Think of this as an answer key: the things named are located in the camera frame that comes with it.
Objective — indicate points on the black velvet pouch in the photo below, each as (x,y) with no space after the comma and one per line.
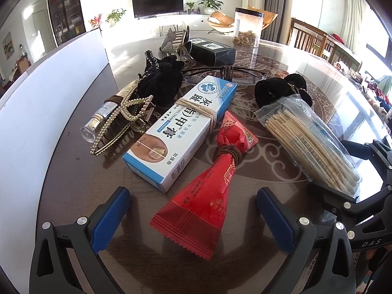
(272,90)
(162,79)

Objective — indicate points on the brown silver cosmetic vial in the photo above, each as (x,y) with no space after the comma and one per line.
(102,115)

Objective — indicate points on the black television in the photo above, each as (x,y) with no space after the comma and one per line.
(157,3)

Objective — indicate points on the black wavy hair clip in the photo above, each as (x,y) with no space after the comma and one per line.
(151,58)

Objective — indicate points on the white cardboard box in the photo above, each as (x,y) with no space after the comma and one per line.
(46,113)

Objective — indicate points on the orange lounge chair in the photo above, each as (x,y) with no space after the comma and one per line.
(220,18)

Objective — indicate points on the wooden slatted chair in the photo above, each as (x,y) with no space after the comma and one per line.
(340,52)
(301,35)

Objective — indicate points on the blue white medicine box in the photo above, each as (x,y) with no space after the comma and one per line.
(183,122)

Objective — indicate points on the small potted plant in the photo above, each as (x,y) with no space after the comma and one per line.
(190,6)

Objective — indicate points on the rhinestone bow hair clip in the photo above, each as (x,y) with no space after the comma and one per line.
(171,41)

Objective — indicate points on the white coffee table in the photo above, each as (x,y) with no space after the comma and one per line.
(171,24)

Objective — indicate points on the white television console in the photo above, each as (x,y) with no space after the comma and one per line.
(171,17)

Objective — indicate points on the grey curtain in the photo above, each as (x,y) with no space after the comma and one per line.
(275,0)

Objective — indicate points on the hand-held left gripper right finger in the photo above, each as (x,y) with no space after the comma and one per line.
(275,220)

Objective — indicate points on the red snack packet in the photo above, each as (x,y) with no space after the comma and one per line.
(199,202)

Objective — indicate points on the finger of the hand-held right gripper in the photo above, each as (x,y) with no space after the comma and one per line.
(337,200)
(373,151)

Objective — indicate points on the thin black headband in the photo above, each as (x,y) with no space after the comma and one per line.
(226,71)

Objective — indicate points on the pearl hair clip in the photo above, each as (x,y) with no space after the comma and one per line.
(146,117)

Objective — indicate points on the framed landscape painting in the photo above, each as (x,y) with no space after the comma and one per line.
(8,46)

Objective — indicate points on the red flower bouquet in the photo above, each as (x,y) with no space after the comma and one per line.
(95,20)

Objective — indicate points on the broad-leaf potted plant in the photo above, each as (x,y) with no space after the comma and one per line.
(210,3)

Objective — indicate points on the cotton swab packet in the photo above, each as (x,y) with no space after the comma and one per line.
(306,134)

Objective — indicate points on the clear plastic container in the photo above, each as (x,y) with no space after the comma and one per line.
(248,18)

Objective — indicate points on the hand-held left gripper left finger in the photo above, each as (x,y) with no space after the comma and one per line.
(111,217)

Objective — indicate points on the dark glass display cabinet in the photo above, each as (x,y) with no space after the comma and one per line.
(67,9)

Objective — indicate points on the leafy potted plant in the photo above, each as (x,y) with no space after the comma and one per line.
(115,15)

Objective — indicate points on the black box with white pictures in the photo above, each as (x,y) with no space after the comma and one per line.
(214,53)

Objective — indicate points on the pile of rubber bands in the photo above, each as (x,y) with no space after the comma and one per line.
(246,38)

